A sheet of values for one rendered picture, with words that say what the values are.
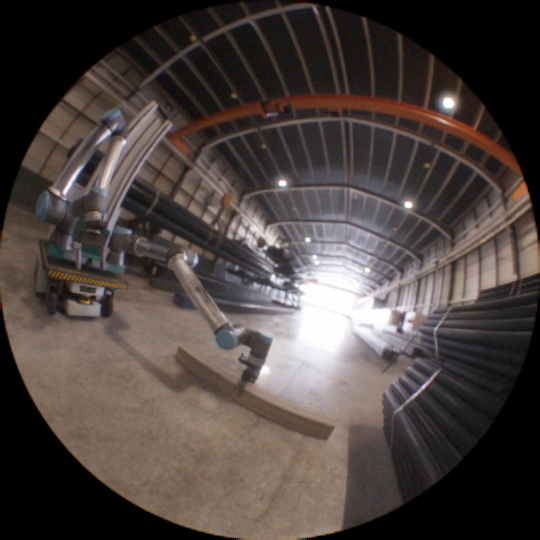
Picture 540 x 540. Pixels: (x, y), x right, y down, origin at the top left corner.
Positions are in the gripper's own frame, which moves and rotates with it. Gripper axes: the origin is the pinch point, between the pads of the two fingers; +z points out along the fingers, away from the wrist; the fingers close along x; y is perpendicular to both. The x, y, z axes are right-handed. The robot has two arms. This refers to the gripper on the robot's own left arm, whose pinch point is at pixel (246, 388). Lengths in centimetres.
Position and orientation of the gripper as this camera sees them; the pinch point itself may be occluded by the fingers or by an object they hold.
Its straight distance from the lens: 103.5
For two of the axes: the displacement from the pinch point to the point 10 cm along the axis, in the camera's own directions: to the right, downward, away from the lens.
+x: 3.5, 2.3, 9.1
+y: 8.8, 2.5, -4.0
